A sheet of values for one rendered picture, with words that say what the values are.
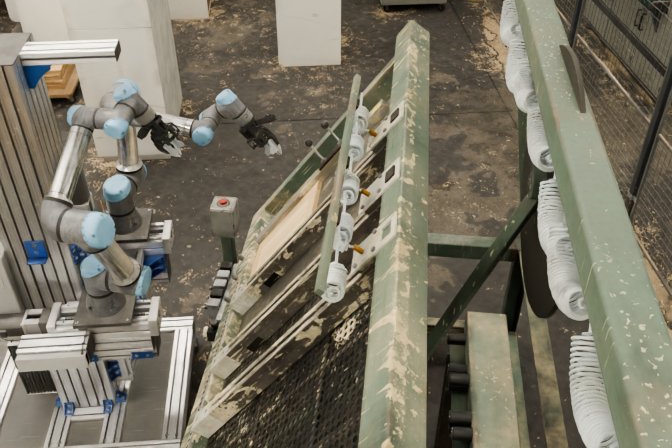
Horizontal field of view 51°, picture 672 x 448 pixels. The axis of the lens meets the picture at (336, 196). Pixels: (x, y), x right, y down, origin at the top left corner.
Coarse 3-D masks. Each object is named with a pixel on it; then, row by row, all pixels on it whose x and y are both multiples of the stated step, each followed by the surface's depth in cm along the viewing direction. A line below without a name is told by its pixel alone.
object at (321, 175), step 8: (384, 104) 283; (376, 112) 283; (384, 112) 283; (368, 120) 286; (376, 120) 286; (368, 128) 288; (336, 160) 300; (328, 168) 302; (312, 176) 310; (320, 176) 306; (304, 184) 314; (312, 184) 309; (304, 192) 312; (296, 200) 315; (288, 208) 318; (280, 216) 322; (272, 224) 325; (264, 232) 329; (256, 240) 333
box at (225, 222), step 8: (216, 200) 354; (232, 200) 354; (216, 208) 349; (224, 208) 349; (232, 208) 349; (216, 216) 350; (224, 216) 349; (232, 216) 349; (216, 224) 353; (224, 224) 352; (232, 224) 352; (216, 232) 356; (224, 232) 355; (232, 232) 355
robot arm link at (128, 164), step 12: (120, 84) 293; (132, 84) 296; (132, 132) 305; (120, 144) 307; (132, 144) 308; (120, 156) 312; (132, 156) 312; (120, 168) 314; (132, 168) 315; (144, 168) 325
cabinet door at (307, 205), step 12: (312, 192) 304; (300, 204) 310; (312, 204) 294; (288, 216) 316; (300, 216) 301; (276, 228) 323; (288, 228) 307; (264, 240) 329; (276, 240) 313; (264, 252) 319
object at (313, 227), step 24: (384, 120) 243; (384, 144) 240; (360, 168) 248; (360, 192) 253; (312, 216) 267; (288, 240) 276; (312, 240) 269; (264, 264) 286; (288, 264) 278; (240, 288) 297; (264, 288) 288; (240, 312) 298
